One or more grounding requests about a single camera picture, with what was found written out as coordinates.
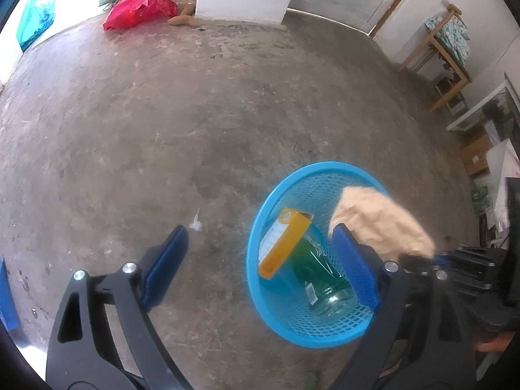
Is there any blue mesh wastebasket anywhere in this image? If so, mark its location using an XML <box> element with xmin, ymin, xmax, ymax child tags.
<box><xmin>246</xmin><ymin>162</ymin><xmax>401</xmax><ymax>349</ymax></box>

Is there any small cardboard box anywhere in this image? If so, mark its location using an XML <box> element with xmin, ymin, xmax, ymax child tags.
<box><xmin>463</xmin><ymin>135</ymin><xmax>493</xmax><ymax>176</ymax></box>

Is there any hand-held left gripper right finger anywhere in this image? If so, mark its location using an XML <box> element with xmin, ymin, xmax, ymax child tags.
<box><xmin>325</xmin><ymin>223</ymin><xmax>478</xmax><ymax>390</ymax></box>

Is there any green plastic bottle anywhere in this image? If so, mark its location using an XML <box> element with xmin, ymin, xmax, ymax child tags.
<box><xmin>290</xmin><ymin>225</ymin><xmax>355</xmax><ymax>321</ymax></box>

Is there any light wooden chair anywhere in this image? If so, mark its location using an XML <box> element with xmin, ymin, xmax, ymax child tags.
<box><xmin>397</xmin><ymin>4</ymin><xmax>472</xmax><ymax>112</ymax></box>

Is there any red plastic bag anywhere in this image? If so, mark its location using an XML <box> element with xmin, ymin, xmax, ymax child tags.
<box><xmin>102</xmin><ymin>0</ymin><xmax>178</xmax><ymax>31</ymax></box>

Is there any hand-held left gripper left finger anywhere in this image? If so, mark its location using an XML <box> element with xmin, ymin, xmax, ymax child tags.
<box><xmin>45</xmin><ymin>224</ymin><xmax>189</xmax><ymax>390</ymax></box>

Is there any brown paper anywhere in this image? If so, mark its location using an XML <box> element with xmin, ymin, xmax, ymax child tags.
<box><xmin>328</xmin><ymin>187</ymin><xmax>436</xmax><ymax>261</ymax></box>

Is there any blue plastic object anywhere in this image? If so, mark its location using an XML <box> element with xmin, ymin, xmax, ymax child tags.
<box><xmin>0</xmin><ymin>257</ymin><xmax>20</xmax><ymax>331</ymax></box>

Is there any person's right hand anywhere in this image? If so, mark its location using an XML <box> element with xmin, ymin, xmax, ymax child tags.
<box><xmin>475</xmin><ymin>332</ymin><xmax>514</xmax><ymax>353</ymax></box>

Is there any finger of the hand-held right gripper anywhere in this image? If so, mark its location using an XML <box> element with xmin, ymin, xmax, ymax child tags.
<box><xmin>400</xmin><ymin>252</ymin><xmax>458</xmax><ymax>279</ymax></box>

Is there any yellow and white box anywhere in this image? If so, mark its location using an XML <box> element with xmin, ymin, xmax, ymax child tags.
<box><xmin>259</xmin><ymin>208</ymin><xmax>315</xmax><ymax>280</ymax></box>

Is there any floral cushion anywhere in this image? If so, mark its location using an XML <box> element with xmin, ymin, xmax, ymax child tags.
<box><xmin>424</xmin><ymin>12</ymin><xmax>472</xmax><ymax>66</ymax></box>

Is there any teal plastic bag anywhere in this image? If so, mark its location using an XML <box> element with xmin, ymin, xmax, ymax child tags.
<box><xmin>16</xmin><ymin>0</ymin><xmax>57</xmax><ymax>51</ymax></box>

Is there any green carton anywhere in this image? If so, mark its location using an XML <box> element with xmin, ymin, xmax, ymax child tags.
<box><xmin>471</xmin><ymin>186</ymin><xmax>493</xmax><ymax>214</ymax></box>

